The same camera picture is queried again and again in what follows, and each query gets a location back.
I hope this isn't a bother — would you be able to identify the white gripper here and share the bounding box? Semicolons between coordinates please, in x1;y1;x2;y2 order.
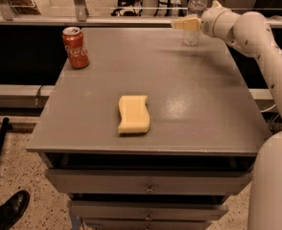
174;0;240;40

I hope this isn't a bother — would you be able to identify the clear plastic water bottle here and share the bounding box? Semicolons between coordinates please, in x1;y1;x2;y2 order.
183;0;207;46

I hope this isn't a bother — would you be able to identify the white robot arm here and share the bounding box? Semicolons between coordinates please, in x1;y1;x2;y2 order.
171;1;282;230

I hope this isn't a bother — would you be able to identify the red coke can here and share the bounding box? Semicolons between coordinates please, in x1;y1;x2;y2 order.
62;27;89;69

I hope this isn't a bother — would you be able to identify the black office chair base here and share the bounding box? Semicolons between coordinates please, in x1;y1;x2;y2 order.
110;0;163;17

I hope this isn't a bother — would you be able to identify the grey drawer cabinet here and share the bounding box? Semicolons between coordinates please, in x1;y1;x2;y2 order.
25;27;273;230

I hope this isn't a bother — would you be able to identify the yellow sponge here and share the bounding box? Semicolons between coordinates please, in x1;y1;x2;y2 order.
118;95;151;134

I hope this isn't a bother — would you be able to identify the top grey drawer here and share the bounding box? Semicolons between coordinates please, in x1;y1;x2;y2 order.
46;169;250;196

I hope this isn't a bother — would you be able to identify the grey drawer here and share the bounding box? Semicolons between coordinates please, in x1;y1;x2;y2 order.
68;201;228;221
84;218;210;230
46;169;250;196

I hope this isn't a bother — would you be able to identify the middle grey drawer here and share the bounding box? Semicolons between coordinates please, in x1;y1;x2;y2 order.
68;201;228;221

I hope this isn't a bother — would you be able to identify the bottom grey drawer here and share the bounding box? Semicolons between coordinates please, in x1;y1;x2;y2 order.
84;218;210;230

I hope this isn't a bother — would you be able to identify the black leather shoe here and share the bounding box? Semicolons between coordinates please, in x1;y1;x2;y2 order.
0;190;30;230

